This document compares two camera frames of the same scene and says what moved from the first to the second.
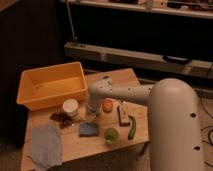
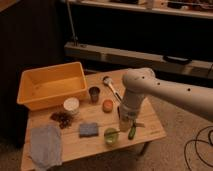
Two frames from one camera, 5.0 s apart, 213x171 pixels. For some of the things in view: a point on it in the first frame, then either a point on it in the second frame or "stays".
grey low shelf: x=138 y=59 stays
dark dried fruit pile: x=64 y=120 stays
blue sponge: x=88 y=130 stays
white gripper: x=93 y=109 -> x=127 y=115
